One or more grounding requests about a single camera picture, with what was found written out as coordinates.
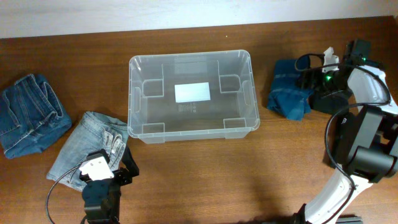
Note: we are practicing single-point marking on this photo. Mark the dark blue folded jeans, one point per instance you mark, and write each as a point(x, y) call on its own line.
point(32, 117)

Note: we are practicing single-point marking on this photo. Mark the white label in container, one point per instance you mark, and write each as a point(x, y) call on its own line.
point(193, 92)

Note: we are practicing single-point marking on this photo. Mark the large black garment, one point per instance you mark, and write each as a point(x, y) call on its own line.
point(337, 130)

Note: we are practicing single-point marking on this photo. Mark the clear plastic storage container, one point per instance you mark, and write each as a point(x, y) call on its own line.
point(154, 116)

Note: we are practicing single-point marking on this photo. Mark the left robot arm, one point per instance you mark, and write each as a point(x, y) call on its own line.
point(102, 192)

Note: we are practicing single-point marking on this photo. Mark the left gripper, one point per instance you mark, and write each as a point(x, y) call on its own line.
point(130, 163)

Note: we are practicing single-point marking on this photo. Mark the small black garment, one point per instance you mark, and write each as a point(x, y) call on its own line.
point(329, 103)

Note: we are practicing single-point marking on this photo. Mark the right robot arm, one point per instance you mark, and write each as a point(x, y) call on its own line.
point(360, 136)

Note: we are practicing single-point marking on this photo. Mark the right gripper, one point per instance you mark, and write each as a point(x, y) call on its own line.
point(313, 83)

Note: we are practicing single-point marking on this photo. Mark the light blue jeans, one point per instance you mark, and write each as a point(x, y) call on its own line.
point(95, 131)

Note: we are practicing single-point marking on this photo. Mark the teal blue garment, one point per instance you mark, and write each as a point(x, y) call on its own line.
point(285, 97)

